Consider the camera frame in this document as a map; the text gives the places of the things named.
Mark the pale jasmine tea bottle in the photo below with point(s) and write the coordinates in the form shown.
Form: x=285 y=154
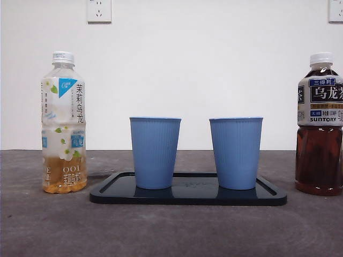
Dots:
x=64 y=120

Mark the dark oolong tea bottle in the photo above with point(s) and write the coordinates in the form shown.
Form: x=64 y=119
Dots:
x=319 y=160

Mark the blue ribbed cup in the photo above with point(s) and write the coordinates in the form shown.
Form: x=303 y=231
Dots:
x=155 y=155
x=235 y=155

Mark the dark blue flat tray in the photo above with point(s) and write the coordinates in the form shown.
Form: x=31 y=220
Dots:
x=187 y=196

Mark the white wall socket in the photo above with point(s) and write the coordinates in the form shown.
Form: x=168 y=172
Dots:
x=99 y=13
x=335 y=10

